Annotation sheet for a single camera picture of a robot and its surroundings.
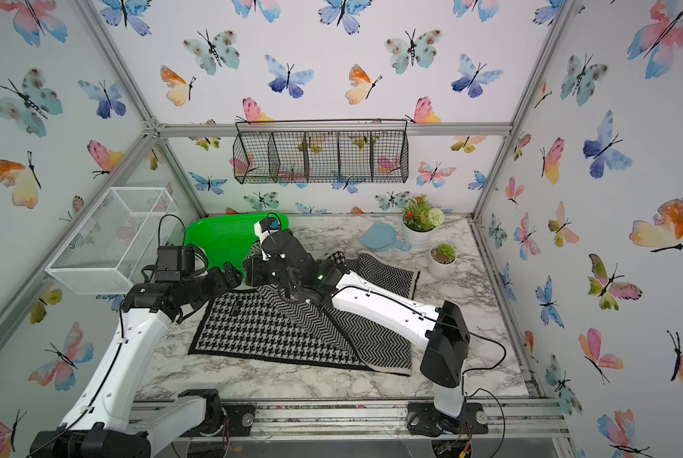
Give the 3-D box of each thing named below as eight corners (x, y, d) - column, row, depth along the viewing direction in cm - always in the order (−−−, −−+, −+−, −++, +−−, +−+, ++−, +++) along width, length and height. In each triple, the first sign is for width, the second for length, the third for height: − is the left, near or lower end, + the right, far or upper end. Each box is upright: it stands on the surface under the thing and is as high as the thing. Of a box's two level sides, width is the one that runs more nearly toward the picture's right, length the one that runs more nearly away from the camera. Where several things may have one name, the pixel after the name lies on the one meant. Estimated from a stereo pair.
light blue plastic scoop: (359, 251, 112) (359, 247, 110) (358, 225, 120) (359, 221, 118) (409, 251, 112) (410, 247, 110) (405, 225, 120) (406, 221, 118)
